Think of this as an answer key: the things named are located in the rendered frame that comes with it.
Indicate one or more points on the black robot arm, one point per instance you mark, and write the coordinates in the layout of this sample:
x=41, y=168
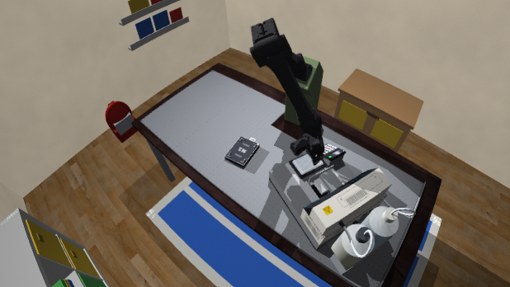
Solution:
x=273, y=52

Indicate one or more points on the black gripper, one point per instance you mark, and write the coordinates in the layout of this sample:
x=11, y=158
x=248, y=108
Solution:
x=316, y=159

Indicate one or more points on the white plastic bottle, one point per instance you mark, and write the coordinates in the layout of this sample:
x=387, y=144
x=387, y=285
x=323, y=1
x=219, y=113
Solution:
x=343, y=248
x=382, y=226

